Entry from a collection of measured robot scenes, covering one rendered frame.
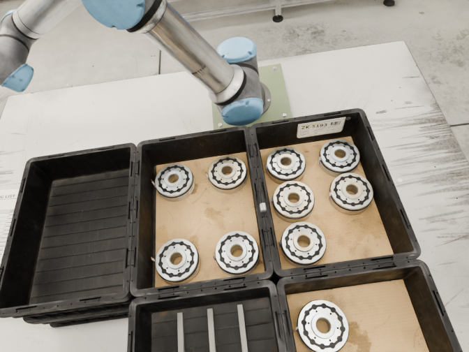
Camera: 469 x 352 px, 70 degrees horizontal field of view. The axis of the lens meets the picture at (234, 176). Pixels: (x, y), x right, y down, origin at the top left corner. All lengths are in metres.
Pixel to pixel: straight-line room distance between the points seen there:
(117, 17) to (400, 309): 0.82
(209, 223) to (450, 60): 2.13
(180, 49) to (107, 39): 2.23
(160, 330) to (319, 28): 2.34
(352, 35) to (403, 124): 1.52
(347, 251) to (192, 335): 0.40
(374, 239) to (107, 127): 0.97
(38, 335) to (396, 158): 1.14
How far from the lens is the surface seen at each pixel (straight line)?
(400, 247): 0.84
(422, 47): 2.71
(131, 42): 2.89
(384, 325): 0.83
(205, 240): 0.86
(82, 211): 1.01
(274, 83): 1.23
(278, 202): 0.85
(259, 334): 0.80
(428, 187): 1.14
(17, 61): 1.01
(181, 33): 0.79
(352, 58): 1.43
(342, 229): 0.87
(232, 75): 0.89
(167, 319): 0.83
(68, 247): 0.99
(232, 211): 0.87
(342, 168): 0.91
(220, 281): 0.72
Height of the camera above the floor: 1.62
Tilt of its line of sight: 59 degrees down
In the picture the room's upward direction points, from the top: 11 degrees counter-clockwise
